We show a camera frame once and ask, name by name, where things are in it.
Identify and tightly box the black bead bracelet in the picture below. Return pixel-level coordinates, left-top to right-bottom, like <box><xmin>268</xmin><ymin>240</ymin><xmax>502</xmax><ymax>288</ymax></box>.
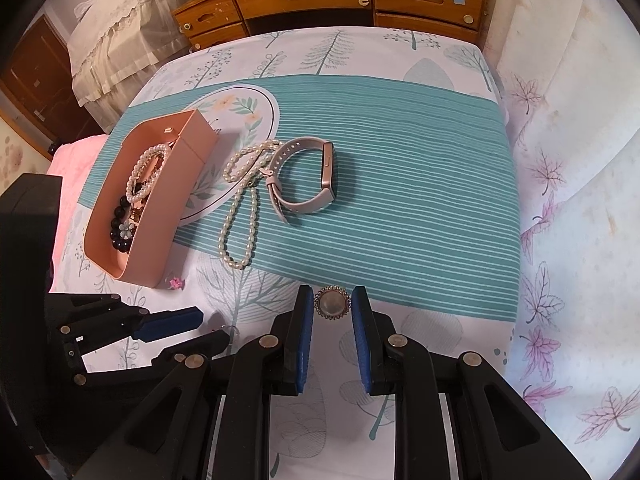
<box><xmin>108</xmin><ymin>194</ymin><xmax>147</xmax><ymax>254</ymax></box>

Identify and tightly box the pink smart watch band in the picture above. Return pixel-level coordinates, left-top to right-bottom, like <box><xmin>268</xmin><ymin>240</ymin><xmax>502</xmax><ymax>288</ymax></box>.
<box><xmin>262</xmin><ymin>136</ymin><xmax>336</xmax><ymax>223</ymax></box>

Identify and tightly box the long pearl necklace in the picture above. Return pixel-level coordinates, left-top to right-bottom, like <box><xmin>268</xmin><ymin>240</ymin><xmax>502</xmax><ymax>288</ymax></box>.
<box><xmin>216</xmin><ymin>138</ymin><xmax>284</xmax><ymax>271</ymax></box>

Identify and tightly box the round pearl bracelet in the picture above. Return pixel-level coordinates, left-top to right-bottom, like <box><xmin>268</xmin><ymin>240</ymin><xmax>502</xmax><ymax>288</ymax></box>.
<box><xmin>124</xmin><ymin>142</ymin><xmax>174</xmax><ymax>204</ymax></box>

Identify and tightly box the pink plastic tray box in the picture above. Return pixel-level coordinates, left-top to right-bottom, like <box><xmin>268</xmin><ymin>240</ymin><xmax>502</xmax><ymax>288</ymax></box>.
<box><xmin>84</xmin><ymin>110</ymin><xmax>219</xmax><ymax>287</ymax></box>

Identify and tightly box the pink blanket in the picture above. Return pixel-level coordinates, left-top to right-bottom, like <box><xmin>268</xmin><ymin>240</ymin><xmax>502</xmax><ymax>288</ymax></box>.
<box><xmin>47</xmin><ymin>134</ymin><xmax>108</xmax><ymax>272</ymax></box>

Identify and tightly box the teal striped cloth mat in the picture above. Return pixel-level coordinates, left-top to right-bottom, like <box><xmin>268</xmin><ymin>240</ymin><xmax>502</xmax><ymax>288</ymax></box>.
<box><xmin>80</xmin><ymin>75</ymin><xmax>521</xmax><ymax>322</ymax></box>

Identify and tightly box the brown wooden door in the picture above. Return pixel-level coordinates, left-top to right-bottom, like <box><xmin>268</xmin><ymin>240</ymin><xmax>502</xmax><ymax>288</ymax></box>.
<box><xmin>1</xmin><ymin>15</ymin><xmax>103</xmax><ymax>145</ymax></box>

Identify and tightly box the white lace covered furniture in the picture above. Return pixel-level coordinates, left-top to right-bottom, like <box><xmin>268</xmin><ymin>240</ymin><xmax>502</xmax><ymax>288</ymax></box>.
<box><xmin>67</xmin><ymin>0</ymin><xmax>190</xmax><ymax>133</ymax></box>

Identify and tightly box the white leaf print curtain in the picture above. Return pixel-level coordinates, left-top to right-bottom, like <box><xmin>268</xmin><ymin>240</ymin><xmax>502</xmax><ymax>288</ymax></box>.
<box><xmin>484</xmin><ymin>0</ymin><xmax>639</xmax><ymax>479</ymax></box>

